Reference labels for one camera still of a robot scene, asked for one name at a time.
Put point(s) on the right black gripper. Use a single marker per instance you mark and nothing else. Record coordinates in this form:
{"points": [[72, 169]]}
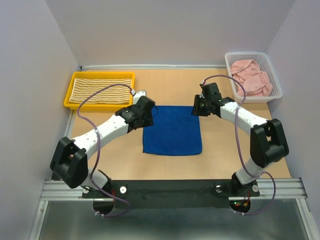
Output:
{"points": [[196, 110]]}

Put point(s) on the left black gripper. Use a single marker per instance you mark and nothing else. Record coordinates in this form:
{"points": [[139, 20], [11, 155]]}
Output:
{"points": [[149, 121]]}

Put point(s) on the blue towel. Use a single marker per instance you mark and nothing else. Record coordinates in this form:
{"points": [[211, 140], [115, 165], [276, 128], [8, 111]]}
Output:
{"points": [[175, 132]]}

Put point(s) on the pink towel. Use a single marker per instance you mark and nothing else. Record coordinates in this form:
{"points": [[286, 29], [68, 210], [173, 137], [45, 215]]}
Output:
{"points": [[255, 82]]}

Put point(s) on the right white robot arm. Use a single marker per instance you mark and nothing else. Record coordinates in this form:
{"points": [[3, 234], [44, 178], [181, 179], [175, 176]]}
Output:
{"points": [[268, 143]]}

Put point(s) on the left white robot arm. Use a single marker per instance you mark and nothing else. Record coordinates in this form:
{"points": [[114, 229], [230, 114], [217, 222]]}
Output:
{"points": [[70, 159]]}

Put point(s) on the yellow plastic tray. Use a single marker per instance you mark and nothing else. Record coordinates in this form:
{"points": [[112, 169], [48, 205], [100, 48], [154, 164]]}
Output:
{"points": [[84, 84]]}

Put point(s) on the white plastic basket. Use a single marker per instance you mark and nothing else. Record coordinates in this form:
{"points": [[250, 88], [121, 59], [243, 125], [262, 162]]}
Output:
{"points": [[265, 65]]}

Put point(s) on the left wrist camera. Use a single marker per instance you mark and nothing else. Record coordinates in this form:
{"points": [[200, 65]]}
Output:
{"points": [[137, 96]]}

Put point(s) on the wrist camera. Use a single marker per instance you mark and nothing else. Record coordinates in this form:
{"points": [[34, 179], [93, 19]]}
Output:
{"points": [[204, 91], [137, 96]]}

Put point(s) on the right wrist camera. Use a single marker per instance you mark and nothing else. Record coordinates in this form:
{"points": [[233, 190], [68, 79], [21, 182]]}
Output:
{"points": [[204, 91]]}

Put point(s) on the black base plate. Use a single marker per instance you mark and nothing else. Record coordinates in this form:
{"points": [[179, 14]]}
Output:
{"points": [[170, 194]]}

